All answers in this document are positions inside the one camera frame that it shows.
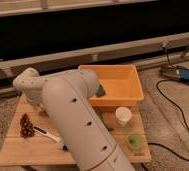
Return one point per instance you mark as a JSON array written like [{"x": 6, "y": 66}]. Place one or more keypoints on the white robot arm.
[{"x": 65, "y": 98}]

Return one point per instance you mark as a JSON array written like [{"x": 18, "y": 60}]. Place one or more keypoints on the white paper cup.
[{"x": 123, "y": 116}]

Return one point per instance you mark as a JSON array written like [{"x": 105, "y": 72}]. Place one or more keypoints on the small green cup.
[{"x": 134, "y": 141}]

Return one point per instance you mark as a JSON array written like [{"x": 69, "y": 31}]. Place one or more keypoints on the teal sponge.
[{"x": 101, "y": 91}]

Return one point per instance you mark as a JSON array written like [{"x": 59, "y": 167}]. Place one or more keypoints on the orange plastic bin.
[{"x": 121, "y": 84}]

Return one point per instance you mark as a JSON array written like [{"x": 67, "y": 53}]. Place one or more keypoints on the green chili pepper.
[{"x": 109, "y": 128}]

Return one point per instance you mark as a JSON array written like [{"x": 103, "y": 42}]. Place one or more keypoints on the blue power device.
[{"x": 175, "y": 73}]

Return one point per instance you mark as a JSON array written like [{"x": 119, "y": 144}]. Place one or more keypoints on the white handled dish brush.
[{"x": 57, "y": 139}]

